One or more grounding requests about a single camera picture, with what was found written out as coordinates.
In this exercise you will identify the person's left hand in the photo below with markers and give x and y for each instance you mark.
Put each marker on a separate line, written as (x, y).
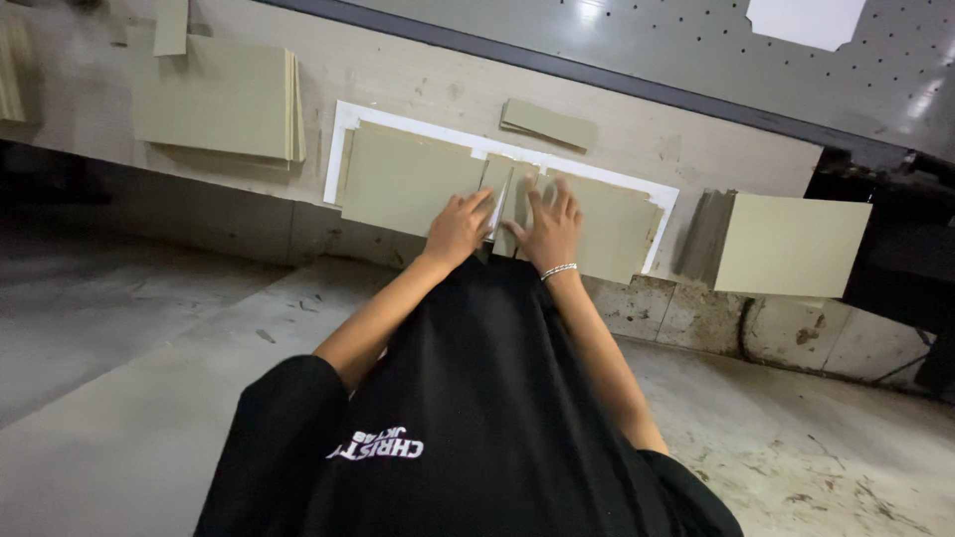
(455, 231)

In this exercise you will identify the person's right hand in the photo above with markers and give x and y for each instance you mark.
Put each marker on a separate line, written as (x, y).
(552, 239)

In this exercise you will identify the person's left fingers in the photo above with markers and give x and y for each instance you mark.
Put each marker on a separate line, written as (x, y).
(471, 203)

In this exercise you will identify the narrow greyboard spine strip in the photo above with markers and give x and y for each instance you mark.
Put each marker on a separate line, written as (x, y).
(515, 183)

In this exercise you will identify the large greyboard panel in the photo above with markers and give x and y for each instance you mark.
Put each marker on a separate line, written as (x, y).
(619, 224)
(403, 179)

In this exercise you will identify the small stack of greyboard strips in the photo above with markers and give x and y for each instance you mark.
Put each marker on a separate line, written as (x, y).
(548, 123)

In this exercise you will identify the white paper cover sheet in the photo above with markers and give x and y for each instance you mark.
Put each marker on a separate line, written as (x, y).
(349, 113)

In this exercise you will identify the black printed t-shirt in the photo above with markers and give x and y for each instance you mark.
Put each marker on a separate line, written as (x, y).
(477, 395)

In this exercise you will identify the grey perforated metal panel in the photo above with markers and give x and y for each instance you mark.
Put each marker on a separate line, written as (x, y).
(671, 45)

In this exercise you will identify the stack of large greyboard panels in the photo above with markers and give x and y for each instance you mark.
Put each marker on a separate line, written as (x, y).
(209, 97)

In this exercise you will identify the tall stack of greyboard panels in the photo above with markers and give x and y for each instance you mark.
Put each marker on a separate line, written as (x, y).
(791, 246)

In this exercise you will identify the single greyboard strip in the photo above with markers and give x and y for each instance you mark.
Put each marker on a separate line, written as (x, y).
(171, 26)

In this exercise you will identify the white paper piece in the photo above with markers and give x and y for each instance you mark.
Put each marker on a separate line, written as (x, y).
(806, 21)

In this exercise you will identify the stack of narrow greyboard pieces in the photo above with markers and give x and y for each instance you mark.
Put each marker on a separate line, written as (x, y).
(11, 71)

